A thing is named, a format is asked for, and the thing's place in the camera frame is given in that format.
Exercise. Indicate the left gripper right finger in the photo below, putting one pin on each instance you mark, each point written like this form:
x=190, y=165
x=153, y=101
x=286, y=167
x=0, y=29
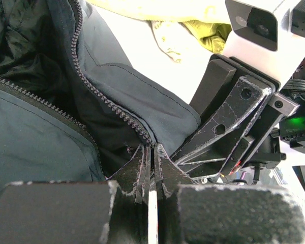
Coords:
x=222, y=213

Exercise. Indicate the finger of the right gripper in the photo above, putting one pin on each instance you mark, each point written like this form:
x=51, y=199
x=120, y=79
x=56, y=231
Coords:
x=218, y=145
x=214, y=86

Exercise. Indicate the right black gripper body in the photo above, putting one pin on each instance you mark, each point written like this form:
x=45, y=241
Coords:
x=244, y=142

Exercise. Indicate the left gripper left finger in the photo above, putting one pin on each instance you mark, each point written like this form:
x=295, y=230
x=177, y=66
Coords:
x=113, y=211

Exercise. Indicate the dark grey zip jacket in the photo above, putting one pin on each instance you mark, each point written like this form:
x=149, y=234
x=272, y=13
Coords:
x=72, y=108

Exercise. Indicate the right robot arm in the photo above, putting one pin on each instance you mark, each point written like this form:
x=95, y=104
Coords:
x=290, y=129

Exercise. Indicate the cream patterned garment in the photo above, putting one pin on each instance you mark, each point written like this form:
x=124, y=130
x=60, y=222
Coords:
x=180, y=28

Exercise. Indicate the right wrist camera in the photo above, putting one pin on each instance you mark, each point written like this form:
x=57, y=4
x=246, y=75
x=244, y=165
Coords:
x=269, y=36

